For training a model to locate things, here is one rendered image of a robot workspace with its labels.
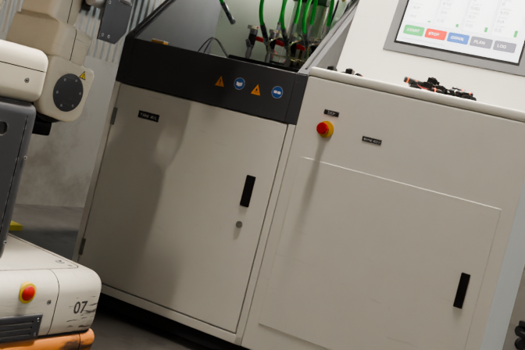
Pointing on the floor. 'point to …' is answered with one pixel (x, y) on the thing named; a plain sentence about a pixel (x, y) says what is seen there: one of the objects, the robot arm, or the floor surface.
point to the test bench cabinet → (165, 322)
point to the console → (395, 201)
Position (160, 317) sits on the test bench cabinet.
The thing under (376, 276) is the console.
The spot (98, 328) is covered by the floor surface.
